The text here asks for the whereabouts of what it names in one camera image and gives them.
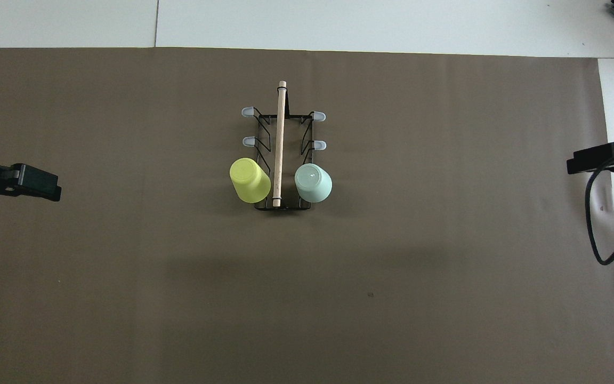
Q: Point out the yellow plastic cup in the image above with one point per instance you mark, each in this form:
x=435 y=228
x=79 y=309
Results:
x=248 y=178

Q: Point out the pale green plastic cup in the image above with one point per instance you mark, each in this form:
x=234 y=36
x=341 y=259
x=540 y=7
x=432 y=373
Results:
x=312 y=184

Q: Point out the brown paper table mat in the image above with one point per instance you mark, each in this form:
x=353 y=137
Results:
x=126 y=293

